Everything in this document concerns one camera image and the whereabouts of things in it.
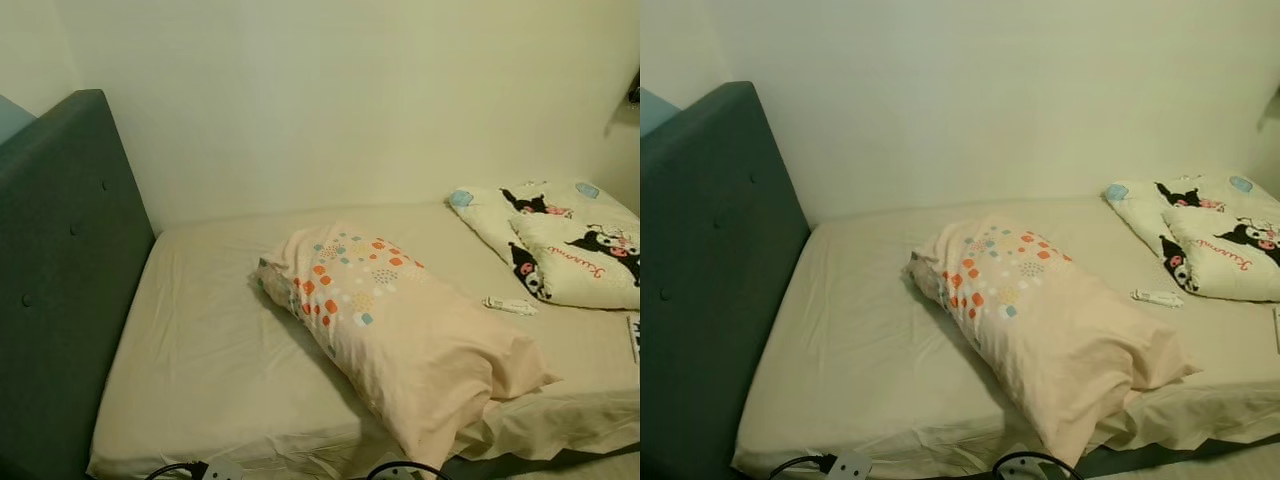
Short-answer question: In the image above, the pink dotted pillow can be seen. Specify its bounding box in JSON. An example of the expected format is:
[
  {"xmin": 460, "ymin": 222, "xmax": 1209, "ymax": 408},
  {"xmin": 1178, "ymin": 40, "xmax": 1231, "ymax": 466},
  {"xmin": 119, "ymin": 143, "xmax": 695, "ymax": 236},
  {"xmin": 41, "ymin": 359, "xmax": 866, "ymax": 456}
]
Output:
[
  {"xmin": 908, "ymin": 215, "xmax": 1201, "ymax": 469},
  {"xmin": 255, "ymin": 222, "xmax": 561, "ymax": 471}
]

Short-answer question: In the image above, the cream cartoon print comforter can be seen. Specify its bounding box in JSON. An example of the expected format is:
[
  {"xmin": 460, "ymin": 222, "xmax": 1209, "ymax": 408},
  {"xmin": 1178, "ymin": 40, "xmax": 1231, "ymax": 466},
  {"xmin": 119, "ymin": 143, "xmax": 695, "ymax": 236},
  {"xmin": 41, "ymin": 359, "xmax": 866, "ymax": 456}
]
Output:
[
  {"xmin": 1103, "ymin": 175, "xmax": 1280, "ymax": 302},
  {"xmin": 447, "ymin": 180, "xmax": 641, "ymax": 311}
]

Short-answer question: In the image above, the dark green padded headboard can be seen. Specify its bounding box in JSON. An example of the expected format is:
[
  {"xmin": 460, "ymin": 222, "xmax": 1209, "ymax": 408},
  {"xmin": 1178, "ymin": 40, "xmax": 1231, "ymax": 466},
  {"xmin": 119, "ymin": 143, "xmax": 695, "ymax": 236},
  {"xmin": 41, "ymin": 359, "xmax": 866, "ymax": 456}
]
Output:
[
  {"xmin": 0, "ymin": 90, "xmax": 157, "ymax": 480},
  {"xmin": 640, "ymin": 82, "xmax": 811, "ymax": 480}
]

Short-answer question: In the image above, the dark green bed base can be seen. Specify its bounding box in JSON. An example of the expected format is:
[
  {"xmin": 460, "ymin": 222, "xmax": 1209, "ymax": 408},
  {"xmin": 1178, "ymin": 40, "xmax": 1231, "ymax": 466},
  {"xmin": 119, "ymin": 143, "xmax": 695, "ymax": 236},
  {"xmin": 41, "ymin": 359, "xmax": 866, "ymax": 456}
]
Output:
[
  {"xmin": 440, "ymin": 440, "xmax": 641, "ymax": 480},
  {"xmin": 1080, "ymin": 430, "xmax": 1280, "ymax": 480}
]

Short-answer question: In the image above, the beige sheeted bed mattress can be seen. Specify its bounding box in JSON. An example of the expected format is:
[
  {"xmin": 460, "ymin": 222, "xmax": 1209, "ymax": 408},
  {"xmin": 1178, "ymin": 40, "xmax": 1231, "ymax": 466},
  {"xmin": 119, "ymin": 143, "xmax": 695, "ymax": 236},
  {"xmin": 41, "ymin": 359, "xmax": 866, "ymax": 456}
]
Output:
[
  {"xmin": 88, "ymin": 200, "xmax": 641, "ymax": 479},
  {"xmin": 732, "ymin": 195, "xmax": 1280, "ymax": 479}
]

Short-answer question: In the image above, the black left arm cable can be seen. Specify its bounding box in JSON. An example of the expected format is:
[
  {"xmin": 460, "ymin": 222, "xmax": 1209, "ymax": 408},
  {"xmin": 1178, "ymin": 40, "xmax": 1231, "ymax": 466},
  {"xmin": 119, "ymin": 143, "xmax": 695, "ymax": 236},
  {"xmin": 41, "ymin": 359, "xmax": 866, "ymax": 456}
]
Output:
[
  {"xmin": 145, "ymin": 460, "xmax": 209, "ymax": 480},
  {"xmin": 768, "ymin": 453, "xmax": 836, "ymax": 480}
]

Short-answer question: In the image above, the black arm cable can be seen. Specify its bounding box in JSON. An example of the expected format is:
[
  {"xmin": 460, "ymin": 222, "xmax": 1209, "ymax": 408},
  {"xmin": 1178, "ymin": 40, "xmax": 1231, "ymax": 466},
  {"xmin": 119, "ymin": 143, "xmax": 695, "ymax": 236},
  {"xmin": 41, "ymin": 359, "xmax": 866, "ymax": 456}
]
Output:
[
  {"xmin": 768, "ymin": 453, "xmax": 836, "ymax": 480},
  {"xmin": 365, "ymin": 460, "xmax": 451, "ymax": 480},
  {"xmin": 992, "ymin": 451, "xmax": 1086, "ymax": 480},
  {"xmin": 145, "ymin": 460, "xmax": 209, "ymax": 480}
]

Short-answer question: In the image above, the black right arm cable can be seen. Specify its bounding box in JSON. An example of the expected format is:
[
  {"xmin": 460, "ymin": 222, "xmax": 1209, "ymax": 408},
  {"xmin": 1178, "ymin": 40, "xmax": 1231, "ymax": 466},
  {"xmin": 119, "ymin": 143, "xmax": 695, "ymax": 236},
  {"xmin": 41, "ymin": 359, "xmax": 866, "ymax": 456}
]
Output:
[
  {"xmin": 992, "ymin": 451, "xmax": 1086, "ymax": 480},
  {"xmin": 365, "ymin": 460, "xmax": 451, "ymax": 480}
]

